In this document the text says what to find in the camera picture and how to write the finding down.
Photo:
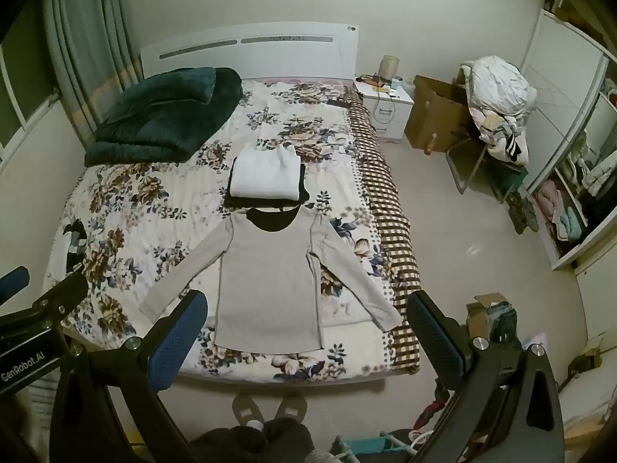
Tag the chair with clothes pile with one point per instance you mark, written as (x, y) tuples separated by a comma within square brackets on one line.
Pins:
[(499, 100)]

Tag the grey long sleeve shirt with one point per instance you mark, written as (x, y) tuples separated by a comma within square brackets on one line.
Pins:
[(270, 281)]

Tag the dark green blanket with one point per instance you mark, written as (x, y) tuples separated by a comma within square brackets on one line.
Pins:
[(167, 117)]

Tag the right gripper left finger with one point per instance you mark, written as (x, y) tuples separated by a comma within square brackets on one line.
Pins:
[(155, 360)]

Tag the brown cardboard box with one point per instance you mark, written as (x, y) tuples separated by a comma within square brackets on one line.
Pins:
[(440, 115)]

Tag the beige table lamp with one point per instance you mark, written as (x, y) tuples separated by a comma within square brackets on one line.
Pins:
[(388, 67)]

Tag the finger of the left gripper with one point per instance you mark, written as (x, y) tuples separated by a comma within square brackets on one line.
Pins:
[(13, 283)]

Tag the floral bed sheet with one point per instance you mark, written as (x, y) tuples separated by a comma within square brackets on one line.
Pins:
[(139, 220)]

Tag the white headboard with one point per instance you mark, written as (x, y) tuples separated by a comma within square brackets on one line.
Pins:
[(262, 50)]

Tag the folded white garment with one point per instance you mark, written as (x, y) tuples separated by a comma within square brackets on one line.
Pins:
[(266, 173)]

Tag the small open cardboard box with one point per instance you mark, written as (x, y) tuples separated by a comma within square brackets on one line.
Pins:
[(493, 318)]

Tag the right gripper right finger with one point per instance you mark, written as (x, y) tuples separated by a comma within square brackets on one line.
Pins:
[(445, 342)]

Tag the pair of slippers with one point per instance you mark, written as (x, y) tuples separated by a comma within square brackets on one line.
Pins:
[(249, 413)]

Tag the white nightstand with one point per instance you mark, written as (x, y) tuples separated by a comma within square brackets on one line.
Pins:
[(389, 110)]

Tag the white wardrobe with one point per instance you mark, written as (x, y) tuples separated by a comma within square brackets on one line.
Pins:
[(570, 132)]

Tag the green curtain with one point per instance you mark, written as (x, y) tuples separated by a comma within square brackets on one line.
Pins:
[(93, 57)]

